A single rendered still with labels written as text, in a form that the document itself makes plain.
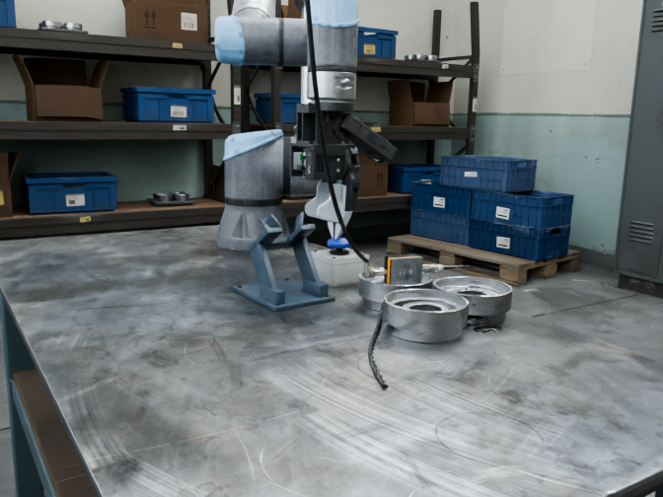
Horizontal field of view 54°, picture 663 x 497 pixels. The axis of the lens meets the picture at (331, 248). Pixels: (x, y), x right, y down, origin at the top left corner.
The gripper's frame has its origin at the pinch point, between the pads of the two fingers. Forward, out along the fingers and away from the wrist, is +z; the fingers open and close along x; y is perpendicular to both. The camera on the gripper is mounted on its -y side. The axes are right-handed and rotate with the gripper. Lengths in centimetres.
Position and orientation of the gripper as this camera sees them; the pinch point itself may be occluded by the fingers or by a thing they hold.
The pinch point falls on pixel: (339, 230)
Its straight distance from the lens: 103.7
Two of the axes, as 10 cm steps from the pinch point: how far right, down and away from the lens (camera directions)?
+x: 5.3, 1.8, -8.3
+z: -0.2, 9.8, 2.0
